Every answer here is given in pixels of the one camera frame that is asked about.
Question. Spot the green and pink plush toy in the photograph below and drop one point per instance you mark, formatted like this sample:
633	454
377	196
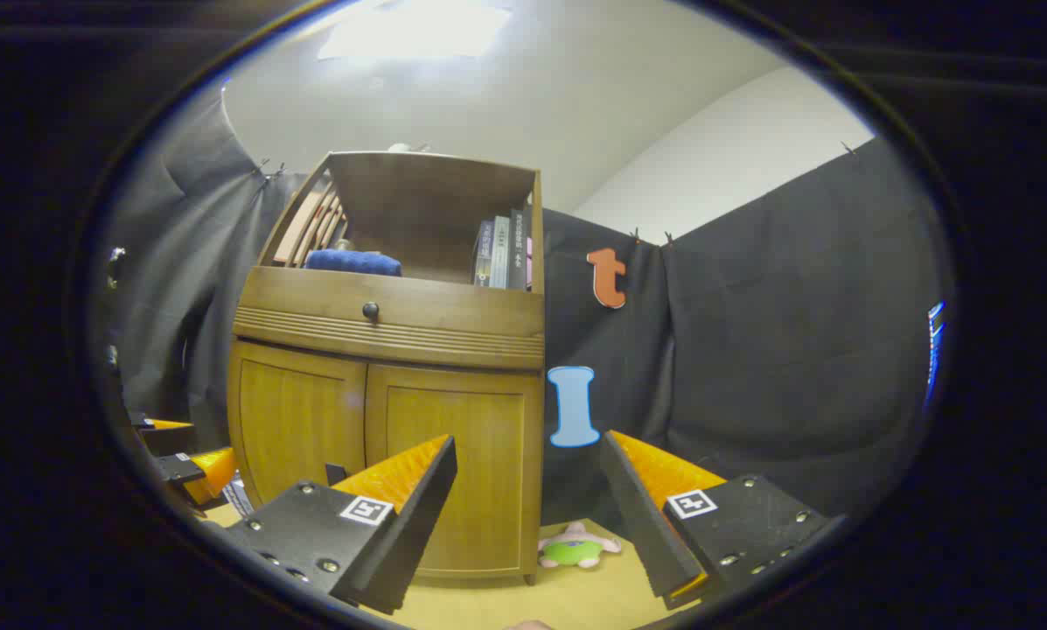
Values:
573	551

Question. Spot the wooden double-door shoe cabinet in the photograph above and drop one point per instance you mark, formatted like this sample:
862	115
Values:
401	332

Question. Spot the black drawer knob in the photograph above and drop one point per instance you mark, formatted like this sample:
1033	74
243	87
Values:
371	310

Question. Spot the dark blue book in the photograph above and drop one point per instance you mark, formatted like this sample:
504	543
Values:
483	254

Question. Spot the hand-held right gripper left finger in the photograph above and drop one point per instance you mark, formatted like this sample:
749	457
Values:
401	534

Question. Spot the black book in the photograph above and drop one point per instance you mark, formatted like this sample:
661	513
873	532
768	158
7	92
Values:
518	249

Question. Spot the grey book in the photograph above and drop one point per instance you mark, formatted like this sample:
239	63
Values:
499	254

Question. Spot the blue folded towel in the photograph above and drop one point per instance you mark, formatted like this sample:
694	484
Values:
352	262

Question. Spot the black backdrop cloth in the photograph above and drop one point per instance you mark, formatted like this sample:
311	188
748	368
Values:
794	332

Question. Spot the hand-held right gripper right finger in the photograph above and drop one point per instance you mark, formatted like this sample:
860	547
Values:
641	516

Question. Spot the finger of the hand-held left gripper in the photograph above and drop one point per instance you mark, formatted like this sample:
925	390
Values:
199	472
169	435

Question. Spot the wooden shoe cabinet door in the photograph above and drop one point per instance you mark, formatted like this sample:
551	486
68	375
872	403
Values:
488	455
296	411

